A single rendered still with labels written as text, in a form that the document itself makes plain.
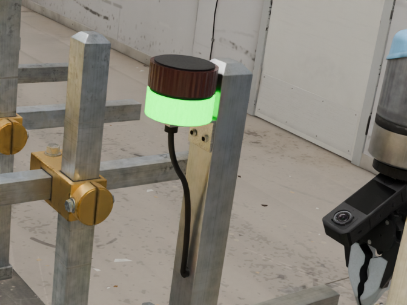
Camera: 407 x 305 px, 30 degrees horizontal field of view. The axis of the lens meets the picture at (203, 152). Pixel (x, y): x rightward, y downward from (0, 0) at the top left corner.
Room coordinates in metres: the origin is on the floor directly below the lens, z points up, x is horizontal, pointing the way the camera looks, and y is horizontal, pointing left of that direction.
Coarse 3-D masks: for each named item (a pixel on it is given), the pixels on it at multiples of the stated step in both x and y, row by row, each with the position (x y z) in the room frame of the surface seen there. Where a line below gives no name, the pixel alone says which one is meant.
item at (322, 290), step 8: (312, 288) 0.86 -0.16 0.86; (320, 288) 0.86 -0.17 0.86; (328, 288) 0.87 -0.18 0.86; (280, 296) 0.83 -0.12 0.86; (288, 296) 0.83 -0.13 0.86; (296, 296) 0.84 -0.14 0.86; (304, 296) 0.84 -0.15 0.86; (312, 296) 0.84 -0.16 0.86; (320, 296) 0.84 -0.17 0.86; (328, 296) 0.85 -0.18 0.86; (336, 296) 0.85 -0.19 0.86; (256, 304) 0.80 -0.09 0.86; (264, 304) 0.80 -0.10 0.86; (272, 304) 0.81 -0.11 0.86; (280, 304) 0.81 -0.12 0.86; (288, 304) 0.81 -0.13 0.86; (296, 304) 0.82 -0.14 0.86; (304, 304) 0.82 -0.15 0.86; (312, 304) 0.83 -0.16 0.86; (320, 304) 0.84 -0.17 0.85; (328, 304) 0.84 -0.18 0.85; (336, 304) 0.85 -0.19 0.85
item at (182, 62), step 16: (160, 64) 0.62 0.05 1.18; (176, 64) 0.63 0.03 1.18; (192, 64) 0.64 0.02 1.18; (208, 64) 0.65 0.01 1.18; (176, 96) 0.61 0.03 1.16; (176, 128) 0.64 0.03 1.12; (192, 128) 0.67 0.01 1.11; (208, 128) 0.65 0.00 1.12; (208, 144) 0.65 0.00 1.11; (176, 160) 0.64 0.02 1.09
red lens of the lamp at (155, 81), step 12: (156, 72) 0.62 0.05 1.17; (168, 72) 0.61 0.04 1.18; (180, 72) 0.61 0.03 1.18; (192, 72) 0.61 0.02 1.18; (204, 72) 0.62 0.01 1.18; (216, 72) 0.63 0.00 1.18; (156, 84) 0.62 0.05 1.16; (168, 84) 0.61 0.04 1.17; (180, 84) 0.61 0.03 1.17; (192, 84) 0.61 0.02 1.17; (204, 84) 0.62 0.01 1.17; (216, 84) 0.64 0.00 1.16; (180, 96) 0.61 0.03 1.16; (192, 96) 0.61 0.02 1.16; (204, 96) 0.62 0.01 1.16
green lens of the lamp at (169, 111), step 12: (156, 96) 0.62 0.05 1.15; (156, 108) 0.62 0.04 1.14; (168, 108) 0.61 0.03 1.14; (180, 108) 0.61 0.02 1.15; (192, 108) 0.62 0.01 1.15; (204, 108) 0.62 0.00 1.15; (168, 120) 0.61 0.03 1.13; (180, 120) 0.61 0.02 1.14; (192, 120) 0.62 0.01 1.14; (204, 120) 0.62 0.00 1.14
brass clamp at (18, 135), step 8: (0, 120) 1.03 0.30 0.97; (8, 120) 1.03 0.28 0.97; (16, 120) 1.05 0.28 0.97; (0, 128) 1.02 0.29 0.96; (8, 128) 1.02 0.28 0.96; (16, 128) 1.03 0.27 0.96; (24, 128) 1.04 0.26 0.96; (0, 136) 1.01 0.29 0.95; (8, 136) 1.02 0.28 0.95; (16, 136) 1.03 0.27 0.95; (24, 136) 1.04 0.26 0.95; (0, 144) 1.01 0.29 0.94; (8, 144) 1.02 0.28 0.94; (16, 144) 1.03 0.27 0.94; (24, 144) 1.04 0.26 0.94; (8, 152) 1.02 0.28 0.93; (16, 152) 1.03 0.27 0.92
